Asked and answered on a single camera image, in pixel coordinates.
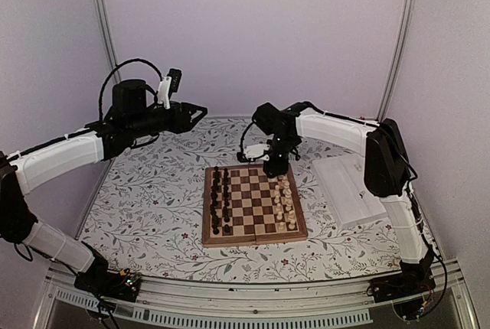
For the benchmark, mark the right aluminium frame post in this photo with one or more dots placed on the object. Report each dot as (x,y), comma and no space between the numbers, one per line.
(396,61)

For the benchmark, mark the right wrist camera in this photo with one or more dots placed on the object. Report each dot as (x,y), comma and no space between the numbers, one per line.
(254,153)

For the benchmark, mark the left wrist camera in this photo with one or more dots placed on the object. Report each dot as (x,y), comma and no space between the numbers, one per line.
(167,86)

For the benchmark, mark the row of dark chess pieces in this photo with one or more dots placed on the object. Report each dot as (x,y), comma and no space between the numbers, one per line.
(220,202)

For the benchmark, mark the cream chess pawn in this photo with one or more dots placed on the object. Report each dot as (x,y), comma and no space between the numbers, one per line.
(282,225)
(288,206)

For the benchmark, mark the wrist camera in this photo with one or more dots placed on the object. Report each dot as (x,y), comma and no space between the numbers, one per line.
(167,86)
(254,153)

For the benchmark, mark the wooden chess board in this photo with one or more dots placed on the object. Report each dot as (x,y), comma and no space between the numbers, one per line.
(257,205)

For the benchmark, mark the aluminium frame post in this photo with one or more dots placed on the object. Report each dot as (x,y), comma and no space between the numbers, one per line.
(104,27)
(396,61)

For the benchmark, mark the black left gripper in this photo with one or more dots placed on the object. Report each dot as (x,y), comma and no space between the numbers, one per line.
(183,124)

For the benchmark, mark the front aluminium rail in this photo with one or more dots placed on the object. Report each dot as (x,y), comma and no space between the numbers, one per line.
(338,303)

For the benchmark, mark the left aluminium frame post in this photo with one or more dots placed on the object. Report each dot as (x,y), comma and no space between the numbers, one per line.
(104,27)

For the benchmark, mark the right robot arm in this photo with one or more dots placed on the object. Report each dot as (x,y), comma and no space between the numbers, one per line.
(387,175)

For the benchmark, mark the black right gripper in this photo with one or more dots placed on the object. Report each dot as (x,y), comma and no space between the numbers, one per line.
(281,168)

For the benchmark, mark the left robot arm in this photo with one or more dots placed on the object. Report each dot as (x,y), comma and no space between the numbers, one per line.
(137,111)

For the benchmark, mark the white three-compartment plastic tray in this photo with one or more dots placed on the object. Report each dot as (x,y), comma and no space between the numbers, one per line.
(341,181)

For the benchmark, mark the floral patterned table mat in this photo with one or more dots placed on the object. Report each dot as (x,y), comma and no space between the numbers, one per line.
(147,216)

